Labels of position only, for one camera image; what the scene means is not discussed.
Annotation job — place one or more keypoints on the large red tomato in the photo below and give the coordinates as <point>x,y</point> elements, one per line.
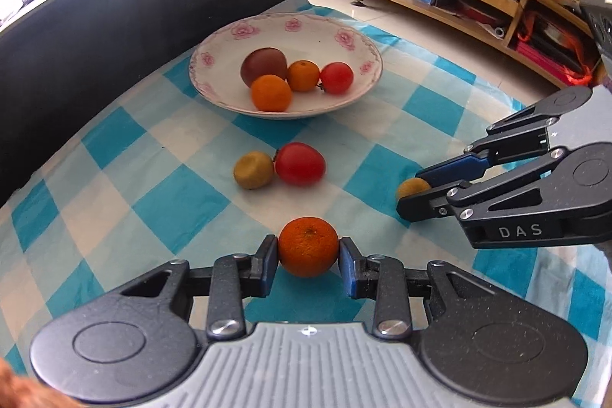
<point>299,164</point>

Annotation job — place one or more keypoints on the small red tomato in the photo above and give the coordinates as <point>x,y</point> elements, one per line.
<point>336,78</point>

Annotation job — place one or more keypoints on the dark red plum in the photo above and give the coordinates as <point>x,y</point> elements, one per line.
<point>261,62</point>

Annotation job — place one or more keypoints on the white floral plate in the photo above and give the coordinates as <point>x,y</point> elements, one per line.
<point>215,64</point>

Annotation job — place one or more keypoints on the black coffee table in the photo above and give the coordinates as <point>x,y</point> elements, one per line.
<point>63,61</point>

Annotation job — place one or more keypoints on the blue white checkered tablecloth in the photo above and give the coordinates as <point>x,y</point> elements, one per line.
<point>150,179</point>

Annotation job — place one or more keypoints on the brown kiwi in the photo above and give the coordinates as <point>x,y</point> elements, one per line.
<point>411,187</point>
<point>254,170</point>

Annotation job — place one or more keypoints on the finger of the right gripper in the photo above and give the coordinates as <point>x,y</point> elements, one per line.
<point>562,183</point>
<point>525,134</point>

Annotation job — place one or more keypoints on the orange mandarin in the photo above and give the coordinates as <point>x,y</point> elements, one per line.
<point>308,247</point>
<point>303,76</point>
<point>270,93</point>

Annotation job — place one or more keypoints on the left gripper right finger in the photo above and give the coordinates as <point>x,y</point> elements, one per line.
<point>388,283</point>

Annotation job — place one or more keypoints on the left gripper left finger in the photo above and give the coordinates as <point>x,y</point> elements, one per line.
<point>231,279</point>

